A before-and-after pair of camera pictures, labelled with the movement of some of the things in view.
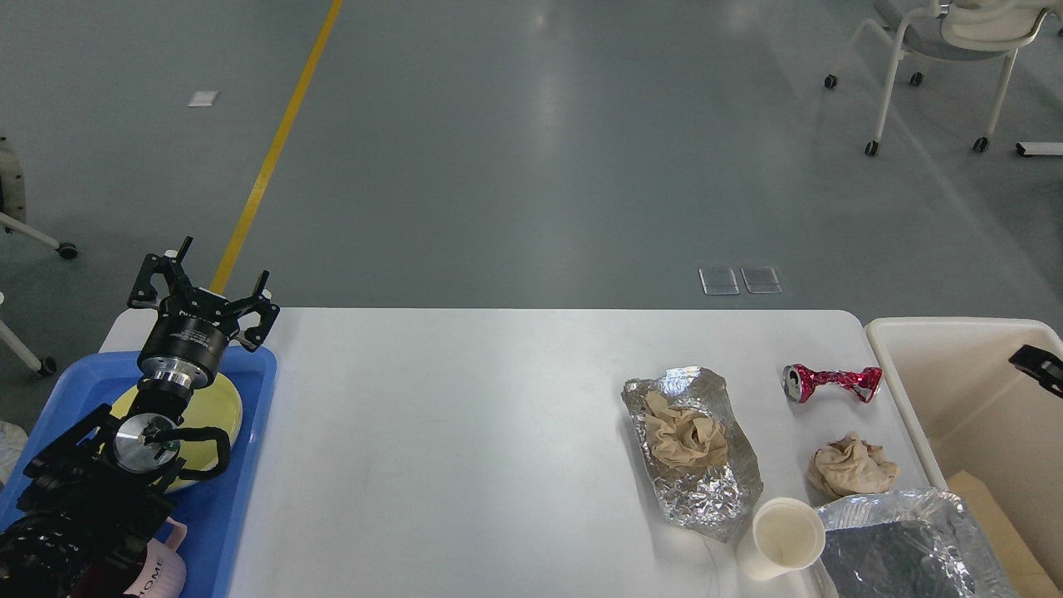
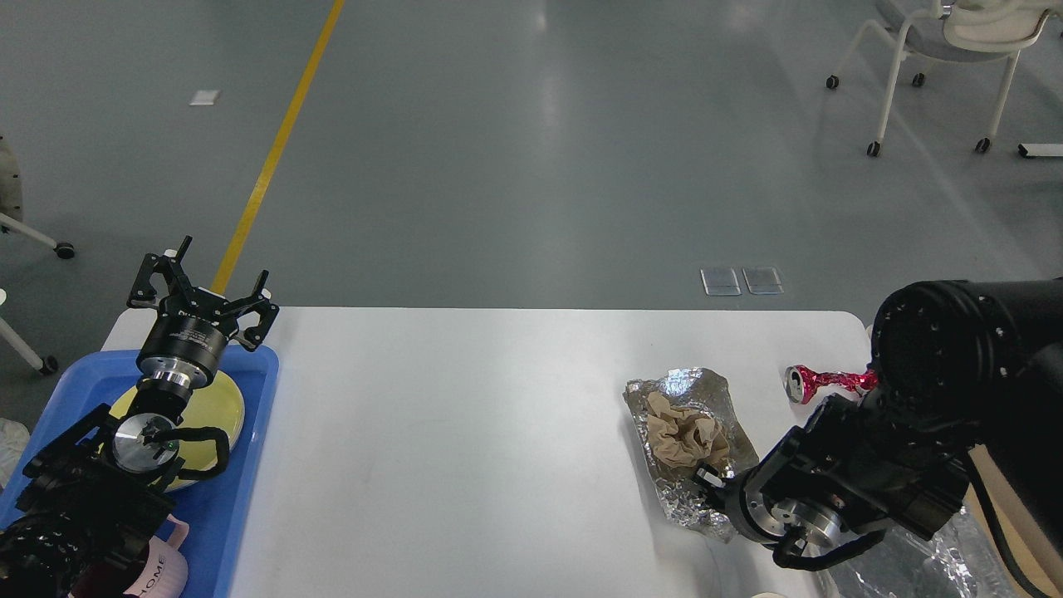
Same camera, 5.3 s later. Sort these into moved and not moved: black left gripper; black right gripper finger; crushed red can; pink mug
Moved: black right gripper finger
Not moved: pink mug; black left gripper; crushed red can
